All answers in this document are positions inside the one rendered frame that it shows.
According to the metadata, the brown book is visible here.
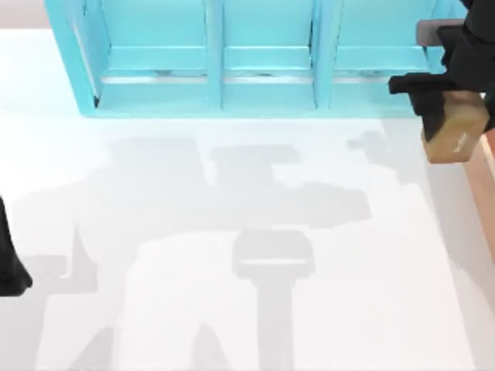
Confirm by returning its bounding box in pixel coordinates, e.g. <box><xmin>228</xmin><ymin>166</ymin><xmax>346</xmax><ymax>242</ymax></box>
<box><xmin>422</xmin><ymin>90</ymin><xmax>492</xmax><ymax>165</ymax></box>

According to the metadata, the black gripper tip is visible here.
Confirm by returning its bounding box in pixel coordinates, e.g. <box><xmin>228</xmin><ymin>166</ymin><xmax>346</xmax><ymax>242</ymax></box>
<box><xmin>0</xmin><ymin>196</ymin><xmax>34</xmax><ymax>299</ymax></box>

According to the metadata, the light blue rack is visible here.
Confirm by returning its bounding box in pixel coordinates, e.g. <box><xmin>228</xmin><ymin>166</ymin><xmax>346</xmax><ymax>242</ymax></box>
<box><xmin>43</xmin><ymin>0</ymin><xmax>469</xmax><ymax>119</ymax></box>

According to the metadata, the pale grey rounded box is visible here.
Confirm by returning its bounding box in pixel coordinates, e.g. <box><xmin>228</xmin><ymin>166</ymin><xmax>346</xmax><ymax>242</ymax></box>
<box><xmin>415</xmin><ymin>19</ymin><xmax>463</xmax><ymax>48</ymax></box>

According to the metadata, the shallow salmon box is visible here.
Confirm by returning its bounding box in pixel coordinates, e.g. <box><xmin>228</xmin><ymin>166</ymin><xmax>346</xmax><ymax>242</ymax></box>
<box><xmin>463</xmin><ymin>128</ymin><xmax>495</xmax><ymax>253</ymax></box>

